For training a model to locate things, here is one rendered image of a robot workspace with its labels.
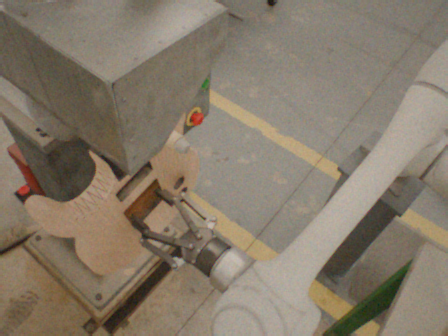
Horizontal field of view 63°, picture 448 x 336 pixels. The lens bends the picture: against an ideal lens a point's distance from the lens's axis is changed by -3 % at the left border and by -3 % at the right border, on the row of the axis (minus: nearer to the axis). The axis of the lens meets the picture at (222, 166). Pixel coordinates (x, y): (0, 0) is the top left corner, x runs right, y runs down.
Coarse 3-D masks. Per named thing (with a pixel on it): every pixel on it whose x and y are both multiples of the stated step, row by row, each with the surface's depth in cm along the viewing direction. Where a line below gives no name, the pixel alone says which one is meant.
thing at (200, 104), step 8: (200, 88) 101; (208, 88) 105; (200, 96) 104; (208, 96) 108; (192, 104) 103; (200, 104) 106; (208, 104) 110; (192, 112) 105; (200, 112) 109; (208, 112) 113; (192, 120) 108; (184, 128) 107
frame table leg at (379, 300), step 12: (408, 264) 97; (396, 276) 101; (384, 288) 106; (396, 288) 102; (372, 300) 113; (384, 300) 109; (348, 312) 137; (360, 312) 123; (372, 312) 118; (336, 324) 144; (348, 324) 134; (360, 324) 128
